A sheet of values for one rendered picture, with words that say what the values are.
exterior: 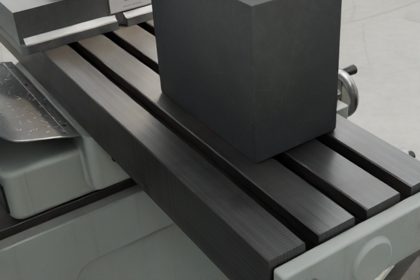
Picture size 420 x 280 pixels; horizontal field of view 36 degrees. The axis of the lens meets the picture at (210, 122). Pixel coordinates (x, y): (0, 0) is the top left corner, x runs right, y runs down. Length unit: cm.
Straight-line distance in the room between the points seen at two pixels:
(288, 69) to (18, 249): 53
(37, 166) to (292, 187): 43
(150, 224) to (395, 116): 171
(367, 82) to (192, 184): 227
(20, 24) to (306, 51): 51
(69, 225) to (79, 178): 8
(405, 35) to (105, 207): 254
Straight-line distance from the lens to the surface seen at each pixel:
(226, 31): 68
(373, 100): 278
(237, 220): 64
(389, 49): 324
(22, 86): 112
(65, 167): 100
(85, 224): 106
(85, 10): 108
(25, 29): 106
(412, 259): 112
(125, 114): 84
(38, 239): 103
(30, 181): 99
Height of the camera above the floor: 135
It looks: 31 degrees down
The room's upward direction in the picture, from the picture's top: 4 degrees counter-clockwise
